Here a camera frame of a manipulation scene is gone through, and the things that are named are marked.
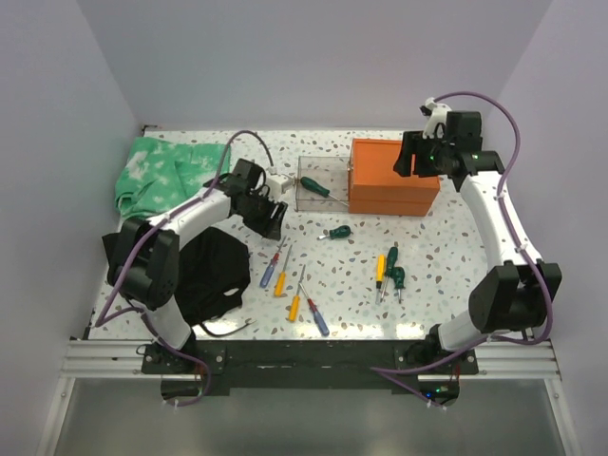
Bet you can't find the short green screwdriver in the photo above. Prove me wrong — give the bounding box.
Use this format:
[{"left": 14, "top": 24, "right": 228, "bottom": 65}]
[{"left": 391, "top": 266, "right": 406, "bottom": 303}]

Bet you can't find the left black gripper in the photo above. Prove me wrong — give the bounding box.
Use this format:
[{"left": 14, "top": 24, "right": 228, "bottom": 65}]
[{"left": 237, "top": 188, "right": 287, "bottom": 240}]

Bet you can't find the orange drawer box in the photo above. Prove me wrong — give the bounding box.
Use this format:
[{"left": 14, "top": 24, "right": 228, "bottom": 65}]
[{"left": 348, "top": 138, "right": 441, "bottom": 217}]

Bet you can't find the green orange-capped screwdriver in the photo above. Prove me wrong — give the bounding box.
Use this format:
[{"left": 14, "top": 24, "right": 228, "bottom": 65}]
[{"left": 380, "top": 246, "right": 398, "bottom": 300}]

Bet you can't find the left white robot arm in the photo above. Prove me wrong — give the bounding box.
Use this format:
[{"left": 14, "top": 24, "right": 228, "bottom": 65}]
[{"left": 95, "top": 159, "right": 294, "bottom": 372}]

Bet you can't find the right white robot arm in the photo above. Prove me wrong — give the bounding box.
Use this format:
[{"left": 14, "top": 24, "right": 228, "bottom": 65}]
[{"left": 393, "top": 103, "right": 562, "bottom": 373}]

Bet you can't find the yellow black screwdriver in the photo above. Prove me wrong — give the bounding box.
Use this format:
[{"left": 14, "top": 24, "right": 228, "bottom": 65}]
[{"left": 375, "top": 255, "right": 386, "bottom": 304}]

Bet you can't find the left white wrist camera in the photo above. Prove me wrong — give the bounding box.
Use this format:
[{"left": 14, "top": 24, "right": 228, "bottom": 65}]
[{"left": 265, "top": 166, "right": 295, "bottom": 199}]

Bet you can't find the clear drawer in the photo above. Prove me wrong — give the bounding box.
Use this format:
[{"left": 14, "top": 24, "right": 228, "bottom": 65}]
[{"left": 295, "top": 156, "right": 350, "bottom": 213}]

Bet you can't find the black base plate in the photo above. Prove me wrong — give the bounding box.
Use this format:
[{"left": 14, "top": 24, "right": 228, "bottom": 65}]
[{"left": 136, "top": 339, "right": 479, "bottom": 401}]

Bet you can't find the long green screwdriver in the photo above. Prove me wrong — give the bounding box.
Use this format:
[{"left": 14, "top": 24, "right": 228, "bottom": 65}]
[{"left": 299, "top": 177, "right": 348, "bottom": 206}]

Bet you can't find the stubby green screwdriver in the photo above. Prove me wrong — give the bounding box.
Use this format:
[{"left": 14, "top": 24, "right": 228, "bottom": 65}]
[{"left": 317, "top": 225, "right": 352, "bottom": 240}]

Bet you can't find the black cloth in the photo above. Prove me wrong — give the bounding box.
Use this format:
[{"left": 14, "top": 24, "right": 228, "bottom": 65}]
[{"left": 119, "top": 227, "right": 251, "bottom": 326}]

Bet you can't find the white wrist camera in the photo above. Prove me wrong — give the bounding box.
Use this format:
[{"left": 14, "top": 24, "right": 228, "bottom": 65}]
[
  {"left": 420, "top": 97, "right": 451, "bottom": 139},
  {"left": 265, "top": 166, "right": 295, "bottom": 199}
]

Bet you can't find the yellow thin screwdriver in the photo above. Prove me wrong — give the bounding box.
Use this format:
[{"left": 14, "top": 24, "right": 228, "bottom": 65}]
[
  {"left": 288, "top": 266, "right": 306, "bottom": 322},
  {"left": 274, "top": 246, "right": 293, "bottom": 297}
]

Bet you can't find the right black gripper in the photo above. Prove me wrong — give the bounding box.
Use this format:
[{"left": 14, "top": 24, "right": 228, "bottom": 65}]
[{"left": 393, "top": 130, "right": 454, "bottom": 178}]

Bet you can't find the green white cloth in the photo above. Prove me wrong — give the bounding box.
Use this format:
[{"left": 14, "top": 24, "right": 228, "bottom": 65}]
[{"left": 115, "top": 137, "right": 231, "bottom": 219}]

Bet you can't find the blue red screwdriver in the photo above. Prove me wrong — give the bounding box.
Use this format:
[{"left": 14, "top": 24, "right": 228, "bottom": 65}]
[
  {"left": 307, "top": 297, "right": 330, "bottom": 336},
  {"left": 259, "top": 237, "right": 285, "bottom": 289}
]

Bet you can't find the black loose cable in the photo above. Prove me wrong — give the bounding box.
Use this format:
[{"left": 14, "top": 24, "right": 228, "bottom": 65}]
[{"left": 197, "top": 318, "right": 257, "bottom": 338}]

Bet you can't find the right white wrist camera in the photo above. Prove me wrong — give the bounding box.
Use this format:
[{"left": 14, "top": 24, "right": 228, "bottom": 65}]
[{"left": 420, "top": 97, "right": 451, "bottom": 139}]

